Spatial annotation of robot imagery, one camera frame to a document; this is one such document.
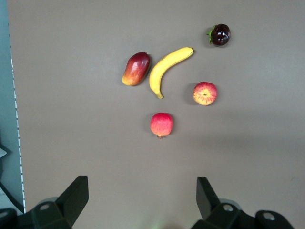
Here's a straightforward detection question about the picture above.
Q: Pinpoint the red yellow apple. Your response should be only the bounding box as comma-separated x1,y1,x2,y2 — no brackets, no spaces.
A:
193,81,218,106

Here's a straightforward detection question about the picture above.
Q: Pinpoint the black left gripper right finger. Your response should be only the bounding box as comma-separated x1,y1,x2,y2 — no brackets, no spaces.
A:
192,177,295,229

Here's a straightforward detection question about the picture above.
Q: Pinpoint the dark purple mangosteen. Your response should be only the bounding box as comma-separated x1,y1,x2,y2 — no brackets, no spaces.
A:
206,23,231,47

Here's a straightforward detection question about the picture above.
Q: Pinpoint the yellow banana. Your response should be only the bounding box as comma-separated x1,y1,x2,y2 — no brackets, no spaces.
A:
149,46,195,99

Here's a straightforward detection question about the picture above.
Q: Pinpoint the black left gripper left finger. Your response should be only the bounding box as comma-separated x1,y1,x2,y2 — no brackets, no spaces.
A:
0,176,90,229

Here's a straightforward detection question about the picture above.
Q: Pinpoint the red yellow mango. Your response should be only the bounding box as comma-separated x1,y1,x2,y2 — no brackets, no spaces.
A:
122,52,151,87

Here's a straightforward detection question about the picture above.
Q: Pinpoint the red pomegranate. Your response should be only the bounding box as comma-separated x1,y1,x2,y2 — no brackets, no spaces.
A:
150,112,174,139

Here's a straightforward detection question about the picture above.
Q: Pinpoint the white dashed edge tape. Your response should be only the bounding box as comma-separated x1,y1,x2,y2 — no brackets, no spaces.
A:
8,33,27,214

